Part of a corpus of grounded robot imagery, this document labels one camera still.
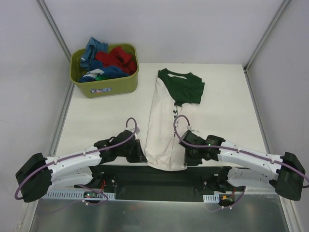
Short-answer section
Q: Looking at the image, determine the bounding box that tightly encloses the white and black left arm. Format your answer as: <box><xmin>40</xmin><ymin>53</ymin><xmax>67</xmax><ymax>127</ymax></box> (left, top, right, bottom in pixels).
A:
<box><xmin>15</xmin><ymin>130</ymin><xmax>147</xmax><ymax>203</ymax></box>

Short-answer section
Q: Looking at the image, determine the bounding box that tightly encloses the bright green cloth in bin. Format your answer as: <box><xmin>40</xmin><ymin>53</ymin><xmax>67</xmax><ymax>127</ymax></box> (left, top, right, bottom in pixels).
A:
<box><xmin>95</xmin><ymin>75</ymin><xmax>108</xmax><ymax>81</ymax></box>

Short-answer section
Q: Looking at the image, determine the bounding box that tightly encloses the olive green plastic bin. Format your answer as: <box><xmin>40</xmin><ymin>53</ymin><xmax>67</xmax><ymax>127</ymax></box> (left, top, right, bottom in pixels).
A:
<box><xmin>70</xmin><ymin>48</ymin><xmax>139</xmax><ymax>98</ymax></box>

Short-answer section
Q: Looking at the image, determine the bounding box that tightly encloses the white green-sleeved Charlie Brown shirt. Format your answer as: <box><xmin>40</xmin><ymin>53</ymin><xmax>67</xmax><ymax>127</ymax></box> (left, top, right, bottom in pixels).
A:
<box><xmin>145</xmin><ymin>69</ymin><xmax>205</xmax><ymax>171</ymax></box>

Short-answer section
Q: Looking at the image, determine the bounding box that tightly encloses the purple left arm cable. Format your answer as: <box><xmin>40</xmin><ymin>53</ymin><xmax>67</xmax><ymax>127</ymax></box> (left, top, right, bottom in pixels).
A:
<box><xmin>14</xmin><ymin>117</ymin><xmax>140</xmax><ymax>201</ymax></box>

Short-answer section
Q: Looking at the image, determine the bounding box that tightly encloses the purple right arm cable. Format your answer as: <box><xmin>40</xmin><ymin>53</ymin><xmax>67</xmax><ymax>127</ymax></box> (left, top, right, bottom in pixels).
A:
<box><xmin>174</xmin><ymin>115</ymin><xmax>309</xmax><ymax>189</ymax></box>

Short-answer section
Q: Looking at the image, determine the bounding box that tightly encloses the white right cable duct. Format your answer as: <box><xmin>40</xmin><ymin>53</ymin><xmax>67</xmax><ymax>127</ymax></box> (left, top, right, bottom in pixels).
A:
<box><xmin>202</xmin><ymin>193</ymin><xmax>235</xmax><ymax>203</ymax></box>

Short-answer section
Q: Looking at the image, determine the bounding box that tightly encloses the blue t-shirt in bin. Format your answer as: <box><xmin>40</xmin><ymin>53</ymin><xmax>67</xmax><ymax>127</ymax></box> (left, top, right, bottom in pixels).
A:
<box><xmin>79</xmin><ymin>37</ymin><xmax>129</xmax><ymax>83</ymax></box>

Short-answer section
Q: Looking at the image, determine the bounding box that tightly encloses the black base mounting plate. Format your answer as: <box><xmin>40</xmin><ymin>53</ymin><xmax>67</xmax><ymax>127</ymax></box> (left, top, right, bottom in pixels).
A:
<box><xmin>86</xmin><ymin>165</ymin><xmax>244</xmax><ymax>202</ymax></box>

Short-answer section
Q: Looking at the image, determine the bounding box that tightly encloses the left aluminium frame post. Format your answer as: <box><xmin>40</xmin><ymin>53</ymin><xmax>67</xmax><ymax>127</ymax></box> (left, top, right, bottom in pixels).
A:
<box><xmin>36</xmin><ymin>0</ymin><xmax>71</xmax><ymax>61</ymax></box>

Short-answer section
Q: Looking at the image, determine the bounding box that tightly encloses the white cable duct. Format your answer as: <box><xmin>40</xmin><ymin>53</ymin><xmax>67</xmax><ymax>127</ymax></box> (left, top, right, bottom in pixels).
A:
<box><xmin>42</xmin><ymin>190</ymin><xmax>116</xmax><ymax>201</ymax></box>
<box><xmin>202</xmin><ymin>193</ymin><xmax>235</xmax><ymax>203</ymax></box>

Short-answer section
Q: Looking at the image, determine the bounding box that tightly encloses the white left cable duct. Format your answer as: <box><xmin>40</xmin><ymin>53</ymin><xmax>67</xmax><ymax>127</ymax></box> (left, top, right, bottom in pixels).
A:
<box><xmin>42</xmin><ymin>190</ymin><xmax>116</xmax><ymax>201</ymax></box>

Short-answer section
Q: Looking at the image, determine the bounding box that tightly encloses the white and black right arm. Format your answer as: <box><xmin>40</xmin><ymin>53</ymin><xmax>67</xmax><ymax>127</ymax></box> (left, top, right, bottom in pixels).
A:
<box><xmin>179</xmin><ymin>130</ymin><xmax>305</xmax><ymax>201</ymax></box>

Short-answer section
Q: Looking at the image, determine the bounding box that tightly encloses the aluminium frame post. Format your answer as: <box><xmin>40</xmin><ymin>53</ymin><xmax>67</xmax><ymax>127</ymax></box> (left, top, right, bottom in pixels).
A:
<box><xmin>243</xmin><ymin>0</ymin><xmax>292</xmax><ymax>73</ymax></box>
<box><xmin>36</xmin><ymin>0</ymin><xmax>71</xmax><ymax>61</ymax></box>

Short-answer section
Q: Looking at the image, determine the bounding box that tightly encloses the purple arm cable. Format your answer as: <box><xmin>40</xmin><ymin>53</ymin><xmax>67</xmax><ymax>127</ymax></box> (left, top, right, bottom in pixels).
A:
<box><xmin>14</xmin><ymin>117</ymin><xmax>140</xmax><ymax>201</ymax></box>
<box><xmin>174</xmin><ymin>115</ymin><xmax>309</xmax><ymax>189</ymax></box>

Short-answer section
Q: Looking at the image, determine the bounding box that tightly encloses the right aluminium frame post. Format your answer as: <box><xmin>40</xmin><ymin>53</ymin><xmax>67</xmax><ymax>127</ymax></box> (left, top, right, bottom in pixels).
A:
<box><xmin>243</xmin><ymin>0</ymin><xmax>292</xmax><ymax>73</ymax></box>

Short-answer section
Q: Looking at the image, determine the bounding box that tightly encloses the red t-shirt in bin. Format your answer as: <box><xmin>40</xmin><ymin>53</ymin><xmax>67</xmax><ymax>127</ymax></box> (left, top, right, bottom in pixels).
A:
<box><xmin>95</xmin><ymin>46</ymin><xmax>137</xmax><ymax>75</ymax></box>

